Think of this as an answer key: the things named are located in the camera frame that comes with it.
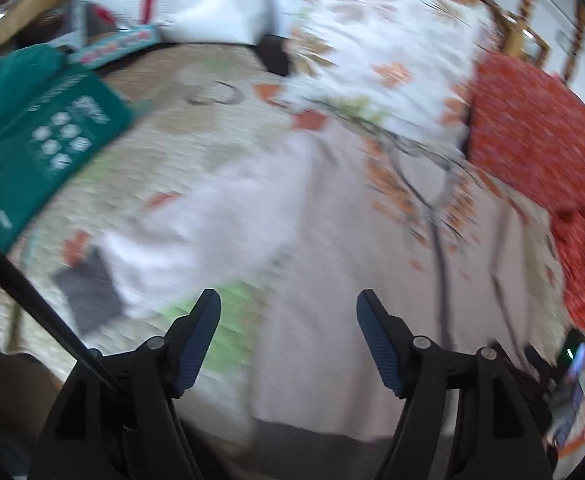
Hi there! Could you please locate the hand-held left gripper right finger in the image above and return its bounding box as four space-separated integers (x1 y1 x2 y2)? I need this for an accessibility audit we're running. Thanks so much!
357 288 559 480

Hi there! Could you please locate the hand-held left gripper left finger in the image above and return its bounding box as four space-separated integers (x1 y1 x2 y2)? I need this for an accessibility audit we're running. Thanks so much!
27 288 222 480

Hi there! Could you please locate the pale pink small garment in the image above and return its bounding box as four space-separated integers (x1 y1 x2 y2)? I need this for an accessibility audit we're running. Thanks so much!
100 135 323 318

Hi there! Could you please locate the heart printed cream blanket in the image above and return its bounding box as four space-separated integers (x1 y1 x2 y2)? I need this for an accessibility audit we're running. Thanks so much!
0 42 573 443

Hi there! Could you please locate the black rod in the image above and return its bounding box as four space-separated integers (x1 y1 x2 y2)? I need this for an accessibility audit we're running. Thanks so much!
0 230 120 393

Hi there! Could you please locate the teal printed box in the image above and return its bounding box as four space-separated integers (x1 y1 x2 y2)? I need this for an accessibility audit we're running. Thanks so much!
0 72 136 256

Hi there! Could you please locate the orange floral blanket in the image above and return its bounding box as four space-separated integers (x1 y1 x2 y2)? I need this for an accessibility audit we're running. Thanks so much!
465 52 585 461

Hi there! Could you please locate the white floral pillow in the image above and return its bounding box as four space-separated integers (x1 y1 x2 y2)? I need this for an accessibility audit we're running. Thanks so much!
277 0 493 158

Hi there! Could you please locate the black cushion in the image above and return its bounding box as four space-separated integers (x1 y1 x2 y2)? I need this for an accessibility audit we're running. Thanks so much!
252 34 293 78

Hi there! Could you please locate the colourful flat box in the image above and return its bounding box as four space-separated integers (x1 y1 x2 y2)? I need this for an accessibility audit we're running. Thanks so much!
67 24 160 67

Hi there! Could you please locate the teal cloth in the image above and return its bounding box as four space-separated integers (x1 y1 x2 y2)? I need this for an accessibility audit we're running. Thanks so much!
0 44 68 153

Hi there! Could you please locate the white plastic bag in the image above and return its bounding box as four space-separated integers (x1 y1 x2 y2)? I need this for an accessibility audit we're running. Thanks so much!
92 0 286 46

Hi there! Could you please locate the wooden furniture frame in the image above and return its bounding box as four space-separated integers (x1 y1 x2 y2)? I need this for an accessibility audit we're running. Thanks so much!
437 0 585 116

